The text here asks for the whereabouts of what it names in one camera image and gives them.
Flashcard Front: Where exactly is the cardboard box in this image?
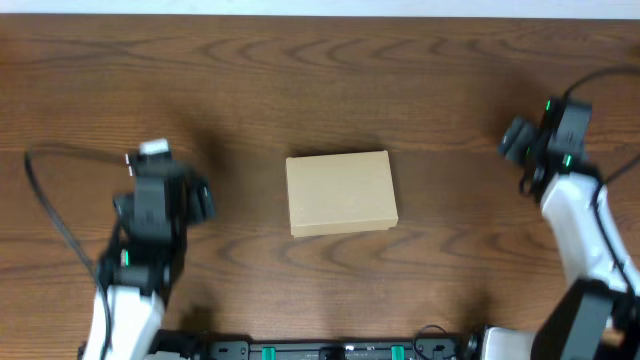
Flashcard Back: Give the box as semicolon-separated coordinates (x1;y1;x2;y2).
286;150;399;238

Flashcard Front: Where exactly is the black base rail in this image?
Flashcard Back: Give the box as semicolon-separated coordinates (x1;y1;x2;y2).
149;324;484;360

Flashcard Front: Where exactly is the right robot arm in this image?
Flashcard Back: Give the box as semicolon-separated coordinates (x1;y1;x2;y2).
465;96;639;359

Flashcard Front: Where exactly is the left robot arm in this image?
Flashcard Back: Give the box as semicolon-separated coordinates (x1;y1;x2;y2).
82;150;215;359

